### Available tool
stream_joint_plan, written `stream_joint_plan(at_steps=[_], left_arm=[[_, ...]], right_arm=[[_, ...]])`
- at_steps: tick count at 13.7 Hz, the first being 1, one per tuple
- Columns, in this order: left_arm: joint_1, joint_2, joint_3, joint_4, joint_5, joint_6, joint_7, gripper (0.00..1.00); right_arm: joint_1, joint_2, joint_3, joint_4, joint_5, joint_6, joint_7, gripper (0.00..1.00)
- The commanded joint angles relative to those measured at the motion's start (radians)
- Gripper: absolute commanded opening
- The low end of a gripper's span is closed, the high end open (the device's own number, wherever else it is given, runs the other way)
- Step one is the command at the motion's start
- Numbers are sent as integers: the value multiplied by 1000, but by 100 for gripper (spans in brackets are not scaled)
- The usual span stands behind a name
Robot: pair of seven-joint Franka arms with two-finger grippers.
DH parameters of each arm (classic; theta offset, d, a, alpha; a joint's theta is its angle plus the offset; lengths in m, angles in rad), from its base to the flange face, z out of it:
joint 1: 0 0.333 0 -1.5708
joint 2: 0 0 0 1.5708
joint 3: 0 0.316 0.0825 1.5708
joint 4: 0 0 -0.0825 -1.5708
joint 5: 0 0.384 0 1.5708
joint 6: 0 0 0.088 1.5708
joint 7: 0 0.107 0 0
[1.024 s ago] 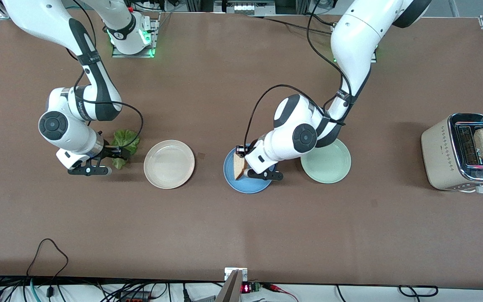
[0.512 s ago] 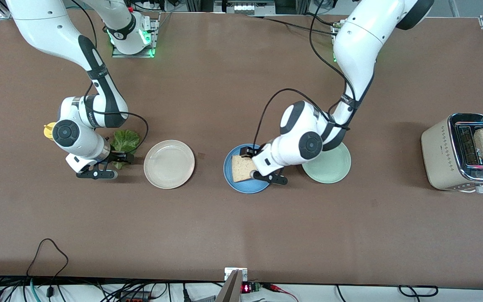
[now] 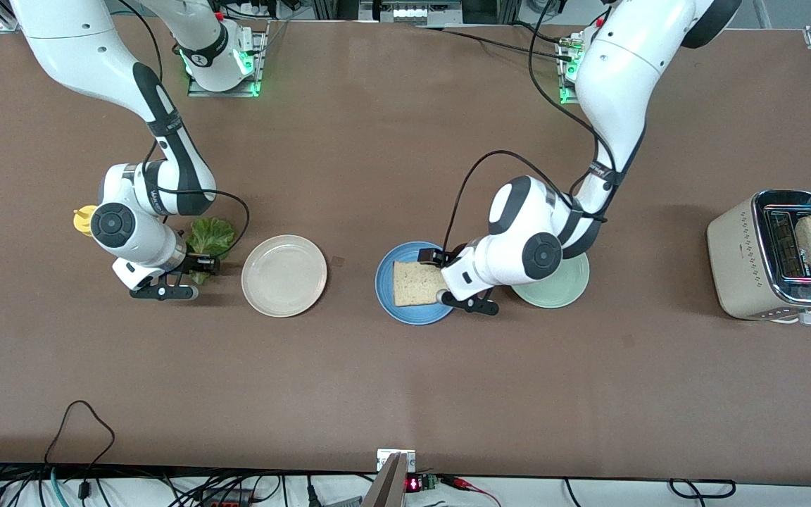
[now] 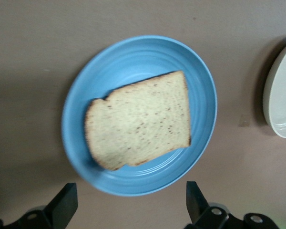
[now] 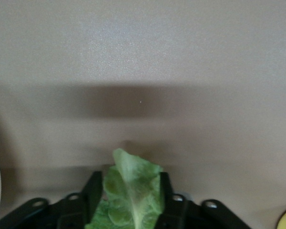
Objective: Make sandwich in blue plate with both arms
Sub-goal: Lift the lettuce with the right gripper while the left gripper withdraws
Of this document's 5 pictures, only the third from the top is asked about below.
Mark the yellow mustard squeeze bottle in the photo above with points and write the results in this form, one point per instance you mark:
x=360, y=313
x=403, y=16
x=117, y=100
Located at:
x=84, y=220

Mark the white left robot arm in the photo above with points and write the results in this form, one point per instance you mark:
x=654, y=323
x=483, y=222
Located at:
x=624, y=70

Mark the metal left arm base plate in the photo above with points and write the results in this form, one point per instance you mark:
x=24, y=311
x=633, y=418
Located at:
x=566, y=95

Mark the aluminium frame post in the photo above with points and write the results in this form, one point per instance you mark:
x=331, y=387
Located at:
x=331, y=8

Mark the grey equipment box with lights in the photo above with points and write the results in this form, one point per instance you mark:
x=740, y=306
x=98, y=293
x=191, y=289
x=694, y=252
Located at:
x=412, y=13

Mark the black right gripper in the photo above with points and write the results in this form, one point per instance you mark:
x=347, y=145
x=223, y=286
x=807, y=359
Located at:
x=201, y=265

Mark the mint green round plate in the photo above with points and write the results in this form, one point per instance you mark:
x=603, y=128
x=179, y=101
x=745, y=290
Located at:
x=567, y=285

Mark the grey metal camera bracket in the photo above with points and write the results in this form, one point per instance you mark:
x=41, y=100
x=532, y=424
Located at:
x=391, y=486

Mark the green lettuce leaf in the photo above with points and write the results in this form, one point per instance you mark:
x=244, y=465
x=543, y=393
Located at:
x=212, y=236

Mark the blue round plate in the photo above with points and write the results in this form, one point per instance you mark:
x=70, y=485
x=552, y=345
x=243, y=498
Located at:
x=386, y=282

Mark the orange power strip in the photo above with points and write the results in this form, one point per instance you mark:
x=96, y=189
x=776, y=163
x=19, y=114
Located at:
x=226, y=501

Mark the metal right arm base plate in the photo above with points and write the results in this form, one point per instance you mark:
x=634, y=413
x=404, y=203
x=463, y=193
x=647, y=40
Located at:
x=222, y=93

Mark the beige round plate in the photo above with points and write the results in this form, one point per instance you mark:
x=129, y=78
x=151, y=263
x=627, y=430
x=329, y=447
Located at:
x=284, y=276

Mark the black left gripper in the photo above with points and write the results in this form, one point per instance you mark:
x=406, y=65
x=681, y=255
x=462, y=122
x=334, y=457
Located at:
x=439, y=256

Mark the square bread slice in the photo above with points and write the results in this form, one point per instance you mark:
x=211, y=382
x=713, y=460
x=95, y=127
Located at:
x=416, y=283

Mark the small red LED board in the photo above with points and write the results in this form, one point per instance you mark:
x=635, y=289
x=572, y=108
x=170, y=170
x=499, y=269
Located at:
x=416, y=484

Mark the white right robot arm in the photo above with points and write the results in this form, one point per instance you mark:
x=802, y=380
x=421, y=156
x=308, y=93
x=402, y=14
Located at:
x=67, y=42

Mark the cream and chrome toaster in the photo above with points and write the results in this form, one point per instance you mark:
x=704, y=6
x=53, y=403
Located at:
x=736, y=267

